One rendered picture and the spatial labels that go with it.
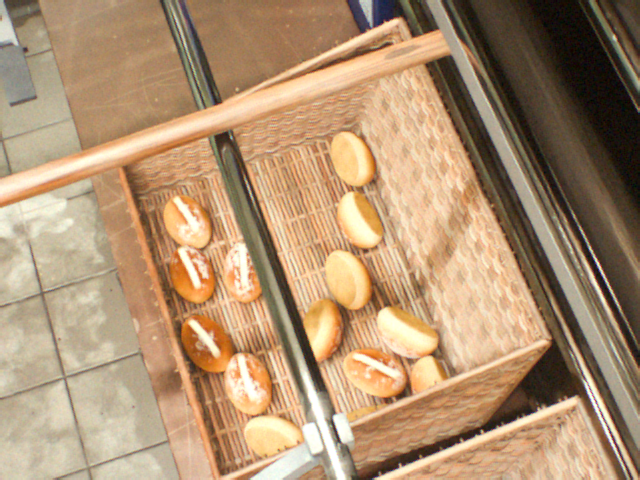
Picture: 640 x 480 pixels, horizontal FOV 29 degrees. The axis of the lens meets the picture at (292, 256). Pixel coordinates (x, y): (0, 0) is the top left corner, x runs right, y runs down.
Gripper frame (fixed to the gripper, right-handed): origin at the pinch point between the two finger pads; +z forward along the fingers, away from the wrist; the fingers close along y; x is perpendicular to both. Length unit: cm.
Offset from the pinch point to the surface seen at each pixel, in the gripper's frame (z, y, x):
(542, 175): 36, -10, -41
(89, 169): 7.5, 13.4, -4.2
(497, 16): 18.3, -7.3, -45.0
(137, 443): -4, 133, 9
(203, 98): 1.6, 15.9, -18.6
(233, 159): 10.4, 15.9, -19.4
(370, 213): -5, 70, -41
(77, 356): -26, 133, 16
